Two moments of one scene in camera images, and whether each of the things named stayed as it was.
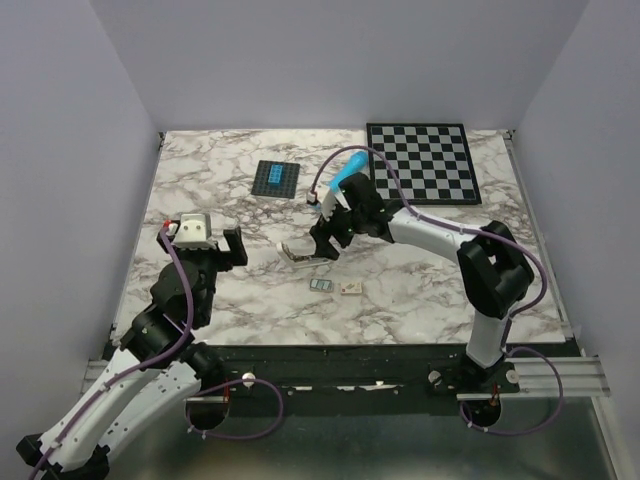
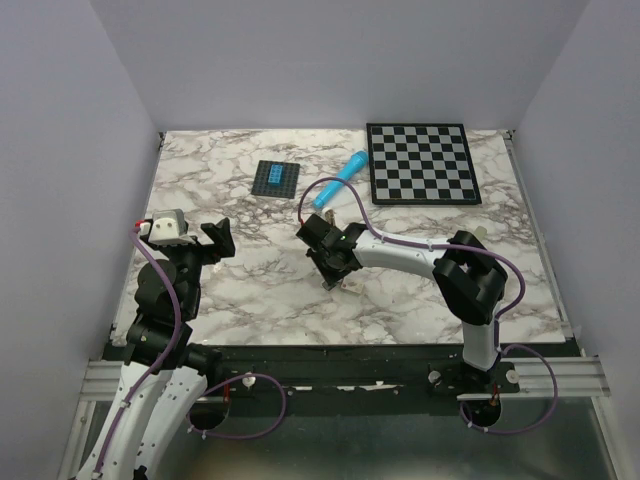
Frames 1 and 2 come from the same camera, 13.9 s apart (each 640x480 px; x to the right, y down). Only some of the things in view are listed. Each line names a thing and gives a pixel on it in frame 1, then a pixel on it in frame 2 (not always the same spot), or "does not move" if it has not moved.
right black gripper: x=321 y=233 to x=327 y=277
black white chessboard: x=431 y=160 does not move
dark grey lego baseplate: x=289 y=180 does not move
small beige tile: x=351 y=288 does not move
